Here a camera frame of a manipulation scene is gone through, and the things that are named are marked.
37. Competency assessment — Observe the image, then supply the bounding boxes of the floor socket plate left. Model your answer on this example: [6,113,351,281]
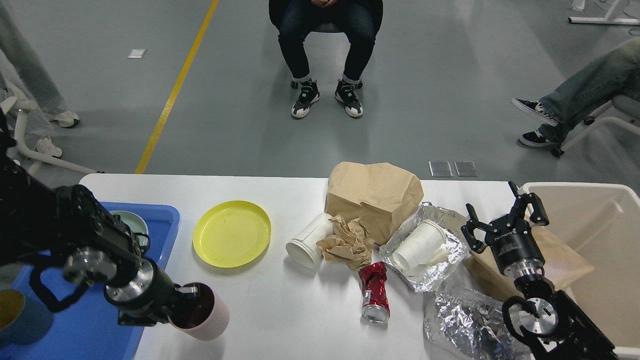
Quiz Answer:
[429,161,454,178]

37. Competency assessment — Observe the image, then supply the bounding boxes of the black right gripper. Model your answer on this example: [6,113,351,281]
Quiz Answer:
[460,180,550,277]

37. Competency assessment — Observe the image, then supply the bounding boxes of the pink mug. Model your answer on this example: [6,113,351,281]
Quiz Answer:
[169,282,230,341]

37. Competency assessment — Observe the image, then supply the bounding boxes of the white chair right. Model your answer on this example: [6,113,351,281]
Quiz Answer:
[550,95,640,158]

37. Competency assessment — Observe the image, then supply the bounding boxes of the pale green plate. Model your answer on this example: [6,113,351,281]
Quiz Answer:
[109,210,151,255]

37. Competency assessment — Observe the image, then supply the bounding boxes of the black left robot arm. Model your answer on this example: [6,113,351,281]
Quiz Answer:
[0,115,217,330]

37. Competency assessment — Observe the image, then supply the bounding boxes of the white paper cup on foil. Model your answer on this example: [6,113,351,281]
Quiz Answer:
[391,219,448,271]

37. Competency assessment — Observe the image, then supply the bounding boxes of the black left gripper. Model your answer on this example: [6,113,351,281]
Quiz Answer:
[103,260,207,327]

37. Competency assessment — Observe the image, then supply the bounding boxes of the crushed red soda can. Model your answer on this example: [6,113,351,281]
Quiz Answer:
[358,261,391,324]

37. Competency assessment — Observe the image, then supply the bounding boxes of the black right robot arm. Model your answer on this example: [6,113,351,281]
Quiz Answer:
[461,181,618,360]

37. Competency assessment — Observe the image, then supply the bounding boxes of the crumpled brown paper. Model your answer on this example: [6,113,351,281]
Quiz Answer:
[315,214,374,272]

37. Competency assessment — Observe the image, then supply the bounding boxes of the floor socket plate right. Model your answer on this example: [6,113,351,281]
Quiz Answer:
[454,161,479,178]

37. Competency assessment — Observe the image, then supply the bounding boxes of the flat brown paper bag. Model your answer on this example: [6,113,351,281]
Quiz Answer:
[463,227,594,301]

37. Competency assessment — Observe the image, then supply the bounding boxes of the seated person in jeans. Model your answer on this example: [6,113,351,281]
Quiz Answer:
[510,38,640,148]

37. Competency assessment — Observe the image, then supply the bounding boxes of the standing person grey trousers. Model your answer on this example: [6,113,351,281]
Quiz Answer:
[0,1,80,158]

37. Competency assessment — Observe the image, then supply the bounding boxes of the white chair frame left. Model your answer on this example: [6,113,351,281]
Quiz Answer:
[1,80,99,174]

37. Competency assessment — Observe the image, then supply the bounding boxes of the blue plastic tray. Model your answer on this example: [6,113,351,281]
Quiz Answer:
[0,202,181,360]

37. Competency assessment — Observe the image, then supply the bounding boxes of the aluminium foil tray sheet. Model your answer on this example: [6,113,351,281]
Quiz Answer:
[379,202,470,293]

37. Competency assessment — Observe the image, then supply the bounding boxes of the beige plastic bin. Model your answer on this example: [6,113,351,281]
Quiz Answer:
[522,182,640,360]

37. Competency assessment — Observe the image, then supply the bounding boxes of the dark teal cup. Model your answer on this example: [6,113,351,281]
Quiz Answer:
[0,289,54,348]

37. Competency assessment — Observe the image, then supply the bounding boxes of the yellow plastic plate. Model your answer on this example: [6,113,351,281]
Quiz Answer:
[192,200,272,269]

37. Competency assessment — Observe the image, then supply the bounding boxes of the large brown paper bag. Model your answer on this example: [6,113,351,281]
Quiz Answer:
[325,161,425,246]

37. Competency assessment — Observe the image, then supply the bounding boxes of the white table leg base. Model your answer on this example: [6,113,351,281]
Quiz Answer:
[567,0,640,27]

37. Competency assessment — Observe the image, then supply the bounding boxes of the white paper cup lying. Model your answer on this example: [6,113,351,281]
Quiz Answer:
[285,213,334,269]

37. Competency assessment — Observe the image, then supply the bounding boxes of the seated person in black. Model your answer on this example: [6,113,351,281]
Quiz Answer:
[267,0,385,119]

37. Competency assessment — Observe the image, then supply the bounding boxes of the crumpled aluminium foil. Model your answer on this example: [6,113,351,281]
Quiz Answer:
[422,282,532,360]

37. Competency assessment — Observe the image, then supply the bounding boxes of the floor socket plate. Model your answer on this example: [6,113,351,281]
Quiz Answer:
[429,161,454,178]
[454,161,479,178]

